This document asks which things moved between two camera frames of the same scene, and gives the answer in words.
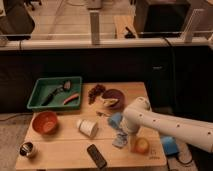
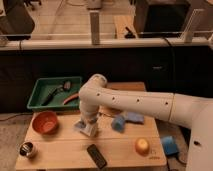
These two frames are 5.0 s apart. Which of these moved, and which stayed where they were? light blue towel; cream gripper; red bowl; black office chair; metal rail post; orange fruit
Moved: light blue towel; cream gripper
Stayed: metal rail post; black office chair; red bowl; orange fruit
